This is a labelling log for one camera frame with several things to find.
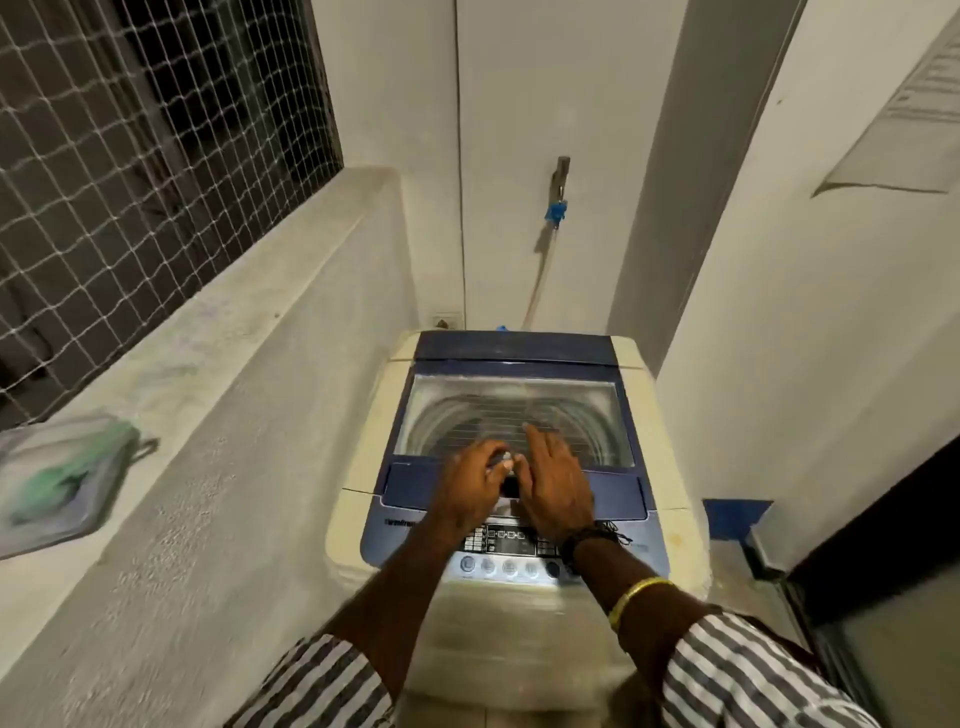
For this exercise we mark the metal wall tap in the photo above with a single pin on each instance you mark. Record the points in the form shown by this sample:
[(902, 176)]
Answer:
[(562, 172)]

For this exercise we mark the black thread wristband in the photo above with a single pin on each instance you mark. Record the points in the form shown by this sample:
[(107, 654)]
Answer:
[(585, 541)]

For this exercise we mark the white wall socket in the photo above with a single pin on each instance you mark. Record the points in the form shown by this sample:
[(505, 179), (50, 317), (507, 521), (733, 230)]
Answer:
[(444, 322)]

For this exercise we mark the person's left hand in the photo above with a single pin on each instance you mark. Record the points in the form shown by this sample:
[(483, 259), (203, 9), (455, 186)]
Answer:
[(469, 484)]

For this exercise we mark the printed paper notice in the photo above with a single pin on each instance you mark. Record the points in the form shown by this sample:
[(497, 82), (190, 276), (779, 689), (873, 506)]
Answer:
[(900, 150)]

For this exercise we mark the white window safety net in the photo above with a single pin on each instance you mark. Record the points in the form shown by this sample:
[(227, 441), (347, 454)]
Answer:
[(112, 187)]

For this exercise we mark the person's right hand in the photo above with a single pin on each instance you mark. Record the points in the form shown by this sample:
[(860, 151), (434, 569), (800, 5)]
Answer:
[(555, 487)]

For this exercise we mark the cream blue washing machine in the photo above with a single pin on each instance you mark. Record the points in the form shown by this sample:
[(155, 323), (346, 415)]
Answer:
[(675, 540)]

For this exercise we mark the person's left forearm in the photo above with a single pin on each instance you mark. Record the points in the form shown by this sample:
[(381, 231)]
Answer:
[(405, 592)]

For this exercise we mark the gold bangle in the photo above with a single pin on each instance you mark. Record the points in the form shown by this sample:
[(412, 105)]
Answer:
[(634, 596)]

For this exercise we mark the person's right forearm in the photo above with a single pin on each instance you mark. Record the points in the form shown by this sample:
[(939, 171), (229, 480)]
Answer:
[(637, 622)]

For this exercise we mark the glass-windowed washing machine lid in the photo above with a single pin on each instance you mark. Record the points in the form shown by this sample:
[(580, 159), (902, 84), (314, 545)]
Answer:
[(409, 480)]

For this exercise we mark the black framed glass door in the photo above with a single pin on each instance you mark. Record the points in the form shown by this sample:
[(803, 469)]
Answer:
[(900, 540)]

